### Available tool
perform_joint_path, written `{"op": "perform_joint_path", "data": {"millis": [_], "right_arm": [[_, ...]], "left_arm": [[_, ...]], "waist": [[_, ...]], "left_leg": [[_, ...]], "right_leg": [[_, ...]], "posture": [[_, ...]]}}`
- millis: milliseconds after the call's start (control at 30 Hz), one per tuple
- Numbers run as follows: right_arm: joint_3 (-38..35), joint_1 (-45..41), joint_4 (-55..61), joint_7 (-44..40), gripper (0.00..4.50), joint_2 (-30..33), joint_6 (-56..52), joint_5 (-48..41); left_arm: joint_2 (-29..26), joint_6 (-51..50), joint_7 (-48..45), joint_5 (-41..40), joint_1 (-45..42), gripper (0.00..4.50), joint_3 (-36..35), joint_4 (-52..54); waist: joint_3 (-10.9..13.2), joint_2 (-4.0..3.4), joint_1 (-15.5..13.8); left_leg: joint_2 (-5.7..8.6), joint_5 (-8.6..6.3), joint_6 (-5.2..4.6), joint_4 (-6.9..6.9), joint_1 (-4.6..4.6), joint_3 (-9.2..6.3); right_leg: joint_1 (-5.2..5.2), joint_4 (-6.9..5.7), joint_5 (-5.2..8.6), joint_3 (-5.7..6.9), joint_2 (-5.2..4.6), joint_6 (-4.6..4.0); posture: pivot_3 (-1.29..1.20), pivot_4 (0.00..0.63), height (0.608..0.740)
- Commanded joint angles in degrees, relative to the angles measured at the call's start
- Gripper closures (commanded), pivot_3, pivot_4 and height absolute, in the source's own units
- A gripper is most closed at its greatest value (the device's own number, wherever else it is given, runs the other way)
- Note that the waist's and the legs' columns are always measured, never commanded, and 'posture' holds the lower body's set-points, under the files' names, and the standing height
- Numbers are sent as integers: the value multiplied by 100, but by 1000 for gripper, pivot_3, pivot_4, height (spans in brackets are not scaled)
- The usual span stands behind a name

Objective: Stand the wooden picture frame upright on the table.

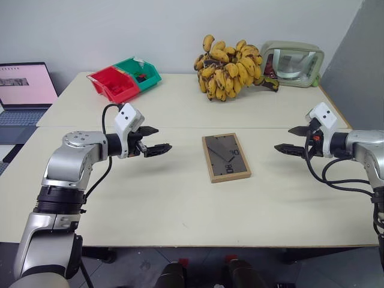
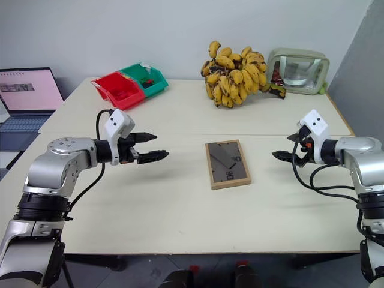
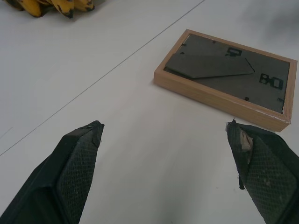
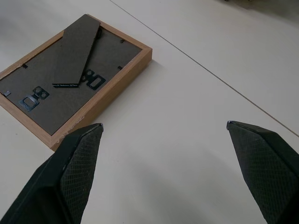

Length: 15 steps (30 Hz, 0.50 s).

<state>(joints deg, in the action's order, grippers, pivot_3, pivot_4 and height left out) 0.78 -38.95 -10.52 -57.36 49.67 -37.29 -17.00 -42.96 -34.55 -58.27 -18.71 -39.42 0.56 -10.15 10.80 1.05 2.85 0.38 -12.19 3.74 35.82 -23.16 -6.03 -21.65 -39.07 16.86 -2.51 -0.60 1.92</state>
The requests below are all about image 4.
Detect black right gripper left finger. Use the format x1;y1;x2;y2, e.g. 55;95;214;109
0;123;104;224

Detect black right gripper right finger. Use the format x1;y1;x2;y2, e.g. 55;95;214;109
226;120;299;224

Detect wooden picture frame face down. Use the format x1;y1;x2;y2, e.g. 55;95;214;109
0;14;153;152

